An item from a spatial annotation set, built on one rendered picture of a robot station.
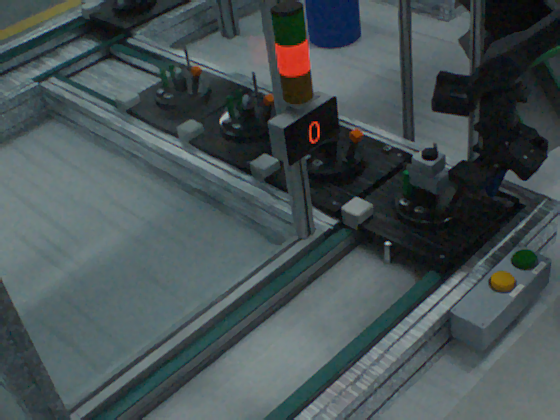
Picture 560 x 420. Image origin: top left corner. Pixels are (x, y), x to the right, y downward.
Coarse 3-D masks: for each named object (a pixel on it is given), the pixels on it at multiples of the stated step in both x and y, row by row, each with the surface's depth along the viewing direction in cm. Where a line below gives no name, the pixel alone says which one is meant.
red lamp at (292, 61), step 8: (280, 48) 117; (288, 48) 117; (296, 48) 117; (304, 48) 118; (280, 56) 119; (288, 56) 118; (296, 56) 118; (304, 56) 119; (280, 64) 120; (288, 64) 119; (296, 64) 119; (304, 64) 119; (280, 72) 121; (288, 72) 120; (296, 72) 120; (304, 72) 120
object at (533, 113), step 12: (468, 36) 148; (492, 36) 153; (468, 48) 149; (528, 72) 155; (540, 72) 154; (528, 84) 154; (540, 84) 155; (552, 84) 153; (540, 96) 155; (552, 96) 154; (528, 108) 153; (540, 108) 154; (552, 108) 155; (516, 120) 148; (528, 120) 152; (540, 120) 154; (552, 120) 155; (540, 132) 153; (552, 132) 154; (552, 144) 153
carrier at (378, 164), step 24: (336, 144) 158; (360, 144) 161; (384, 144) 164; (312, 168) 157; (336, 168) 156; (360, 168) 158; (384, 168) 158; (312, 192) 154; (336, 192) 153; (360, 192) 153; (336, 216) 149
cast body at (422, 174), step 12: (420, 156) 140; (432, 156) 138; (444, 156) 139; (408, 168) 144; (420, 168) 140; (432, 168) 138; (444, 168) 141; (420, 180) 141; (432, 180) 139; (444, 180) 140; (432, 192) 141
